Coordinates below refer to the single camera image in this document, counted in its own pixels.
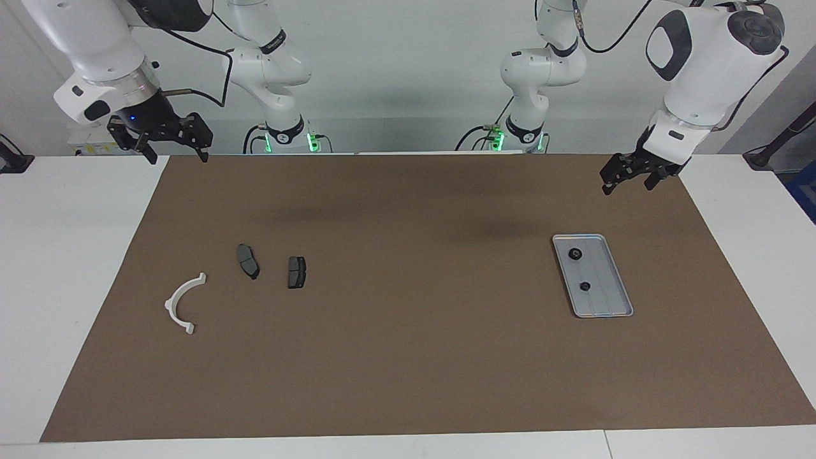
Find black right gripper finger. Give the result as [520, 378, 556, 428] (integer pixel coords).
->
[107, 118, 158, 165]
[172, 113, 213, 163]

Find silver metal tray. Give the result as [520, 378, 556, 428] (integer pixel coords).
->
[551, 233, 634, 319]

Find white box with yellow label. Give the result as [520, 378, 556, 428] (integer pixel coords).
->
[67, 122, 122, 157]

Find black angled stand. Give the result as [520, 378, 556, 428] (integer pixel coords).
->
[743, 102, 816, 171]

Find long curved grey brake pad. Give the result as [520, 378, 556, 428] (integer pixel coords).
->
[237, 244, 261, 281]

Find blue crate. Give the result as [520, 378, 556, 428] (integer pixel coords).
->
[785, 163, 816, 224]

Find brown table mat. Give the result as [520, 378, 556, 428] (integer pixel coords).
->
[40, 153, 816, 443]

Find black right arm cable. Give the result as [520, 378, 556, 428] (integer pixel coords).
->
[127, 0, 237, 108]

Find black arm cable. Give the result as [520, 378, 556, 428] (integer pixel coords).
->
[571, 0, 791, 131]
[127, 0, 237, 108]

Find black right base cable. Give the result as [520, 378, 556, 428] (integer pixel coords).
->
[242, 124, 268, 155]

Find black base cable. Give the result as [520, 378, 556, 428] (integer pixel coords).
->
[242, 124, 268, 155]
[455, 96, 514, 152]

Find black table clamp mount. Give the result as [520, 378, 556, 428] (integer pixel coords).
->
[0, 133, 34, 174]

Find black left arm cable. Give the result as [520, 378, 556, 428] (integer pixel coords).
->
[571, 0, 791, 131]

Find black left base cable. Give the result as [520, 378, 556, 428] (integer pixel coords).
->
[455, 96, 514, 152]

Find white semicircular plastic bracket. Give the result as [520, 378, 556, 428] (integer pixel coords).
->
[164, 272, 208, 335]

